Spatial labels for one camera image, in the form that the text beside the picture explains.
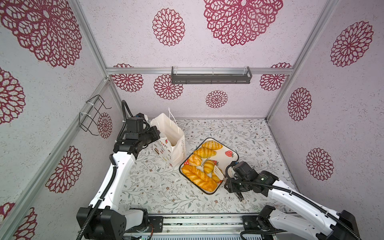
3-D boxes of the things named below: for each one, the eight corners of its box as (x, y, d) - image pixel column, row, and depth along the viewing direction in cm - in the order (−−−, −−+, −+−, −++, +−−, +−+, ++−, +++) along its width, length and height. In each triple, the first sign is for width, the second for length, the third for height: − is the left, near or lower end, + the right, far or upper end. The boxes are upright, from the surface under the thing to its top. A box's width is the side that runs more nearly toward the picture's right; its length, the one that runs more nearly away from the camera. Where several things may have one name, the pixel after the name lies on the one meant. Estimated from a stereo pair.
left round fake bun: (188, 166, 95) (188, 163, 92) (188, 156, 99) (188, 153, 97) (201, 166, 95) (201, 163, 92) (201, 156, 99) (201, 153, 97)
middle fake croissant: (197, 160, 98) (197, 157, 95) (194, 152, 102) (194, 149, 99) (215, 155, 101) (215, 152, 97) (211, 148, 105) (211, 144, 101)
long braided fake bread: (180, 173, 92) (179, 170, 90) (187, 164, 96) (186, 162, 93) (211, 195, 84) (212, 193, 81) (217, 185, 88) (218, 183, 85)
